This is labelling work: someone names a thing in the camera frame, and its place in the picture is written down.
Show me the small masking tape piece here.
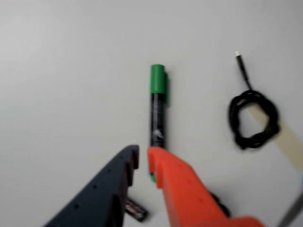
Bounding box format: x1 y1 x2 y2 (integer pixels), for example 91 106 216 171
246 107 303 170

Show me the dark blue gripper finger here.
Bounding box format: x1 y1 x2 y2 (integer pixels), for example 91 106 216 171
44 144 141 227

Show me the black bike light with strap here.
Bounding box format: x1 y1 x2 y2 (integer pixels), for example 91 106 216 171
209 192 232 217

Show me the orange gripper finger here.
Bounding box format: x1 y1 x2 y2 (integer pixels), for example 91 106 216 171
147 146 266 227

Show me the coiled black USB cable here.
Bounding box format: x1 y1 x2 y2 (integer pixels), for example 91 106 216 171
228 50 281 151

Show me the black AAA battery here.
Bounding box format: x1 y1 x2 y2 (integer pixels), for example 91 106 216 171
125 197 149 223

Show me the green marker with black barrel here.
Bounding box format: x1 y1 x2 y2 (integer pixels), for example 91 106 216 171
148 63 169 183

